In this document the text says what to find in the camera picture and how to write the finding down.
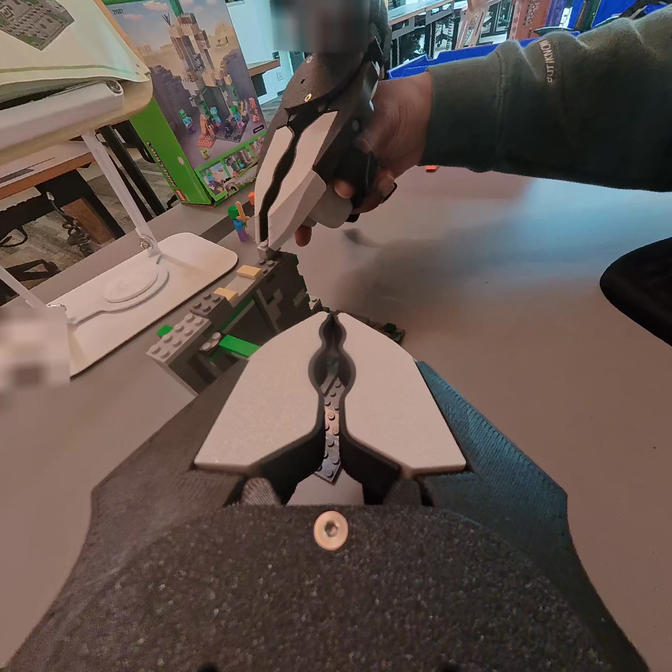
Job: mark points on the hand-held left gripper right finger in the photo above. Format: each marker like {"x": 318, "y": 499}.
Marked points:
{"x": 404, "y": 414}

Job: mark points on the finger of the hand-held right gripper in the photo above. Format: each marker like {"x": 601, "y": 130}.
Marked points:
{"x": 304, "y": 178}
{"x": 270, "y": 168}

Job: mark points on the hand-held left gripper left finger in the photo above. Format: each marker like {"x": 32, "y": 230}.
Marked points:
{"x": 262, "y": 409}

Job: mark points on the grey and green brick build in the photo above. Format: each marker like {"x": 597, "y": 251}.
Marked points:
{"x": 278, "y": 294}

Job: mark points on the grey desk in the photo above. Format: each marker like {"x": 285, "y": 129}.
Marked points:
{"x": 498, "y": 367}

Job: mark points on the person's right hand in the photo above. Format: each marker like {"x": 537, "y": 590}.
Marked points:
{"x": 401, "y": 120}

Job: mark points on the green-headed toy figure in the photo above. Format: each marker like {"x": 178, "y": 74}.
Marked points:
{"x": 240, "y": 220}

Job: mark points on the green toy box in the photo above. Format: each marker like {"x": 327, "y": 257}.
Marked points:
{"x": 210, "y": 105}

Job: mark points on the white wooden book stand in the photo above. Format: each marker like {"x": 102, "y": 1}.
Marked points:
{"x": 173, "y": 267}

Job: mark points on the wooden side table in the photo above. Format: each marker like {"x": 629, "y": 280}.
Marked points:
{"x": 47, "y": 173}

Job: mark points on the open instruction booklet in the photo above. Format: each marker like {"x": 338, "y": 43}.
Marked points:
{"x": 78, "y": 47}

